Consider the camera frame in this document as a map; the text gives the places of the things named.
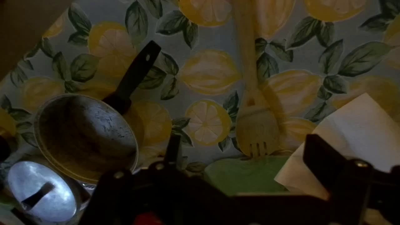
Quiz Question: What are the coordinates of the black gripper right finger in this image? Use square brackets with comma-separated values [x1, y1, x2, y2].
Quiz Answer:
[302, 134, 373, 225]

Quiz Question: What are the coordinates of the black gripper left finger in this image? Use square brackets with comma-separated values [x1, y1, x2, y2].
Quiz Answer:
[78, 167, 142, 225]

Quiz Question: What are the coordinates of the silver pot lid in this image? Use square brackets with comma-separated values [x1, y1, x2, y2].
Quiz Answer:
[5, 160, 81, 224]

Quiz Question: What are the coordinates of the white paper napkin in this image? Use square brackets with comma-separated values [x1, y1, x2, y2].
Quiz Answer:
[273, 91, 400, 201]

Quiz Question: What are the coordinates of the lemon print tablecloth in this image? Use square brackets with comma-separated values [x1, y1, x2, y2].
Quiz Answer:
[0, 0, 400, 225]

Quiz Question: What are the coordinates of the metal pot black handle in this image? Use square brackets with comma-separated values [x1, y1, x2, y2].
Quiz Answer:
[33, 40, 162, 186]

